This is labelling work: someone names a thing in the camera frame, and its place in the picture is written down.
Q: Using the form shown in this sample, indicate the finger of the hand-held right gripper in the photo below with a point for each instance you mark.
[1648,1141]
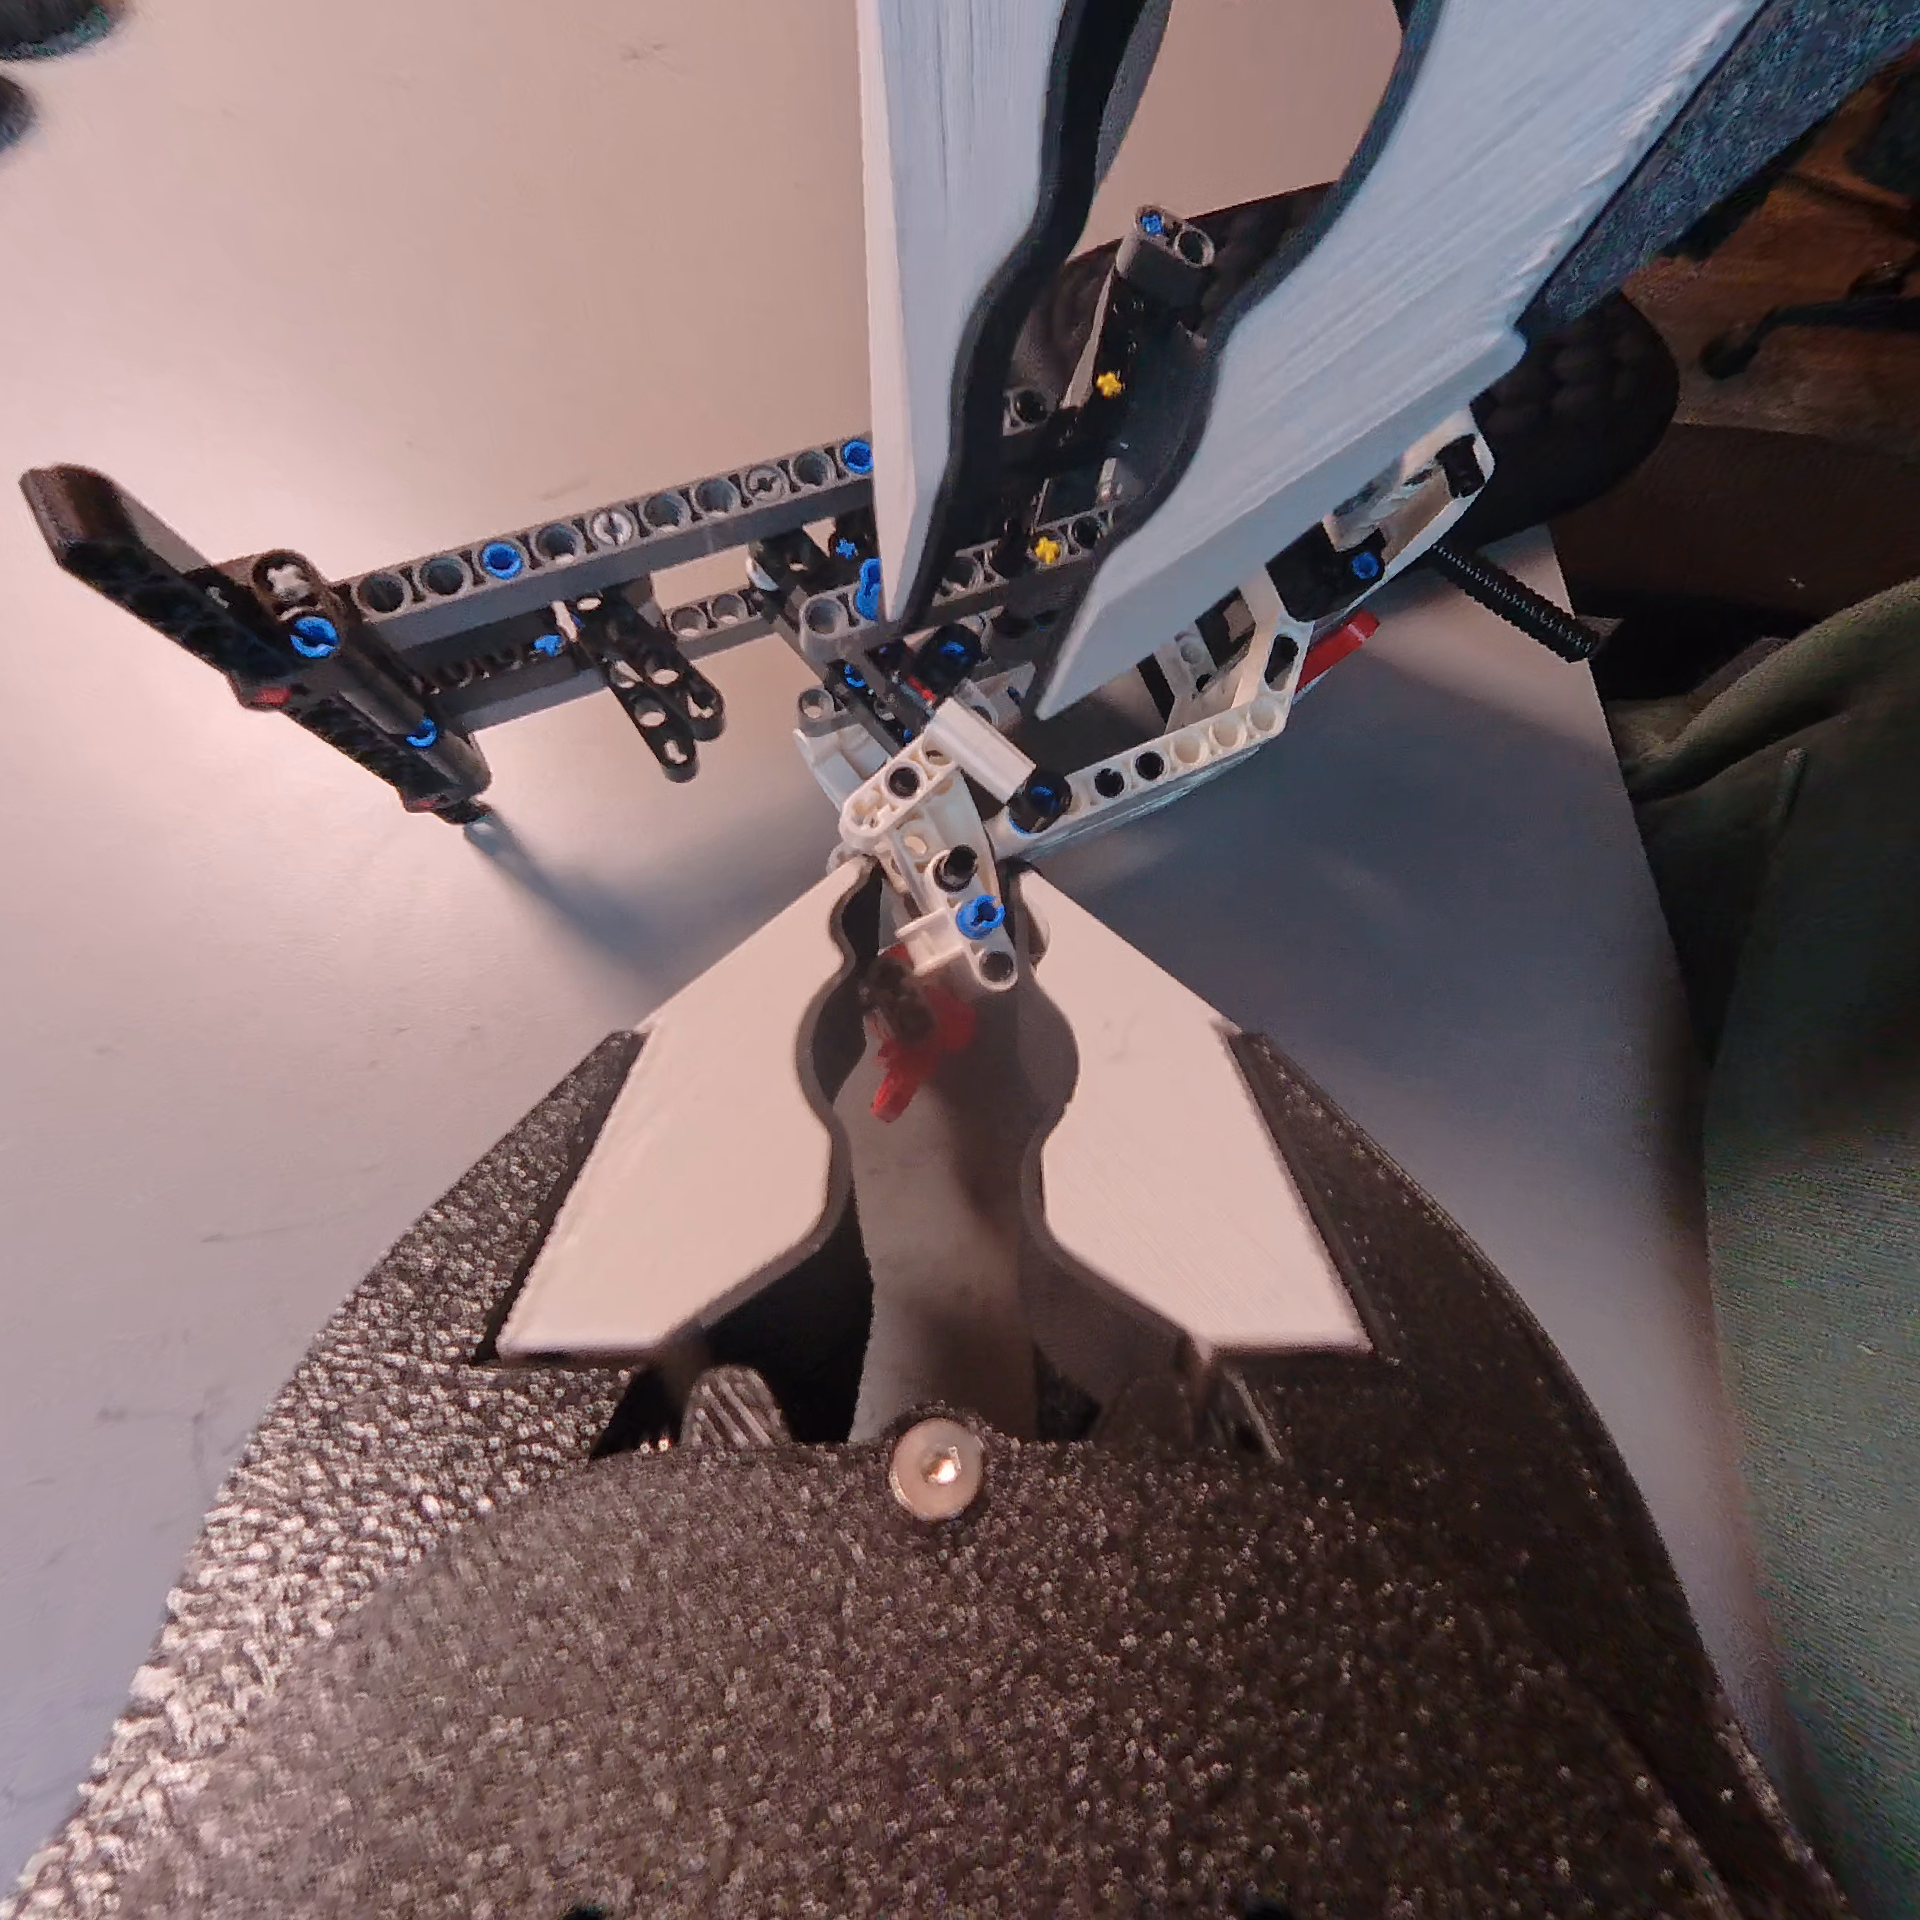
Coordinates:
[1471,211]
[962,182]

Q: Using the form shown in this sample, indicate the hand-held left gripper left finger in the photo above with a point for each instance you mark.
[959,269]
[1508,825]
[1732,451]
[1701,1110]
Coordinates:
[675,1201]

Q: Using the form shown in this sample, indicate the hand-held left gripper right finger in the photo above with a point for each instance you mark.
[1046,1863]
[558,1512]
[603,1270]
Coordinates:
[1218,1201]

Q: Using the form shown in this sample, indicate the white black toy truck model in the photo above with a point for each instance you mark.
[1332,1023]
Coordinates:
[603,573]

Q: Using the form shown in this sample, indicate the grey desk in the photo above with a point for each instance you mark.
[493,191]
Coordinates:
[363,1053]

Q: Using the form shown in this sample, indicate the person's clothed body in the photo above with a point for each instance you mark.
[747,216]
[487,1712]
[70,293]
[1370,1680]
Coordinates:
[1815,1201]

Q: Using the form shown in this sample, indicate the black toy tyre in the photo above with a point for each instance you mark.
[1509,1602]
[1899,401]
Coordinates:
[46,19]

